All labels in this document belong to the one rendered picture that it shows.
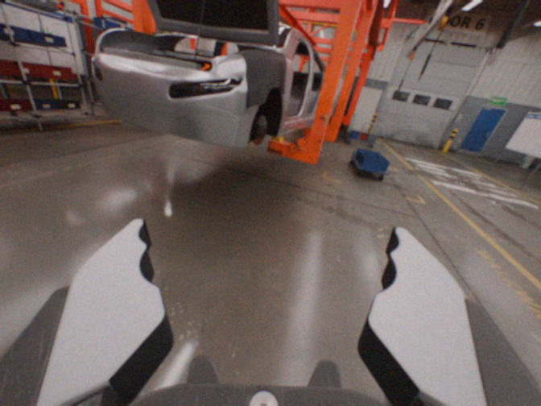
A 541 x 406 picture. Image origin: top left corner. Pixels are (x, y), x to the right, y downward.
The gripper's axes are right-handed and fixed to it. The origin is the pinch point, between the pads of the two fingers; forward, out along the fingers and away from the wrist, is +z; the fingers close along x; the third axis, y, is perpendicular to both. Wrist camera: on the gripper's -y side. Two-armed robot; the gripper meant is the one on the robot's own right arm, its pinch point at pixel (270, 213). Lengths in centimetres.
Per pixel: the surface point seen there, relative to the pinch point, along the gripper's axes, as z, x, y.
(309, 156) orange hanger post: 260, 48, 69
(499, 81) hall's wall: 1025, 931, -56
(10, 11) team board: 438, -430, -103
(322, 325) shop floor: 77, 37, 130
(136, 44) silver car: 294, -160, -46
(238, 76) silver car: 191, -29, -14
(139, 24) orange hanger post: 359, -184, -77
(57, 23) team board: 504, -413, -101
